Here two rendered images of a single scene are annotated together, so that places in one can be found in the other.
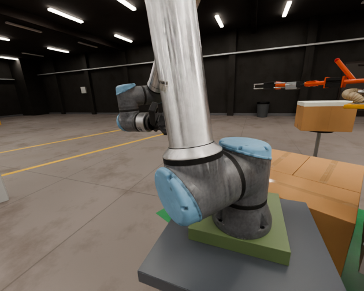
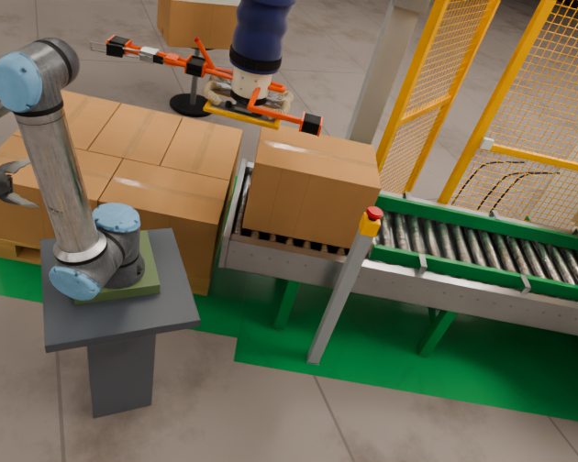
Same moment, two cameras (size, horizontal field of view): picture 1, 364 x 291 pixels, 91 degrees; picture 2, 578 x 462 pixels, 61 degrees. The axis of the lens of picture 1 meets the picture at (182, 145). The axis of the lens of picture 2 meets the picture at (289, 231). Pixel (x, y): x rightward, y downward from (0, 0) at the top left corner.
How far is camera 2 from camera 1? 1.22 m
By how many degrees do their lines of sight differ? 52
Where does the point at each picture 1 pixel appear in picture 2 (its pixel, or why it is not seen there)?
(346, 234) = (211, 235)
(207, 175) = (101, 264)
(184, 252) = (76, 316)
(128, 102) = not seen: outside the picture
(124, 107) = not seen: outside the picture
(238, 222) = (120, 277)
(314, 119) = (187, 27)
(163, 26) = (56, 179)
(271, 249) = (147, 287)
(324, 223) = (194, 229)
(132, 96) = not seen: outside the picture
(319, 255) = (179, 277)
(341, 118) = (227, 27)
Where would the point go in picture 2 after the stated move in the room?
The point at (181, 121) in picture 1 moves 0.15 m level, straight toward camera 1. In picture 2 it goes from (77, 235) to (104, 268)
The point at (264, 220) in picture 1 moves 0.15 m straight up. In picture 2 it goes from (139, 268) to (140, 236)
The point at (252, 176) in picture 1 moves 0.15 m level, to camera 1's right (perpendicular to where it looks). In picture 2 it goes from (128, 246) to (168, 231)
